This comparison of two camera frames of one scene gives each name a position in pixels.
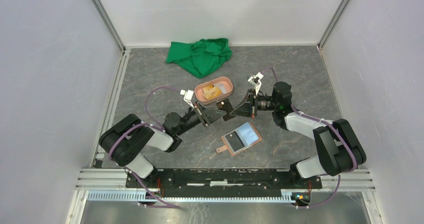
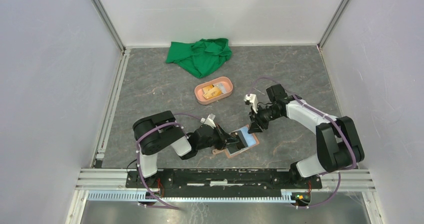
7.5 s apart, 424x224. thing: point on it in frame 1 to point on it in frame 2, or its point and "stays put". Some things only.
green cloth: x=202 y=57 stays put
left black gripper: x=209 y=115 to x=223 y=137
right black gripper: x=244 y=108 to x=254 y=127
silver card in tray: x=221 y=86 stays put
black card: x=225 y=105 to x=242 y=143
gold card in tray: x=210 y=91 stays put
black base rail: x=218 y=182 stays put
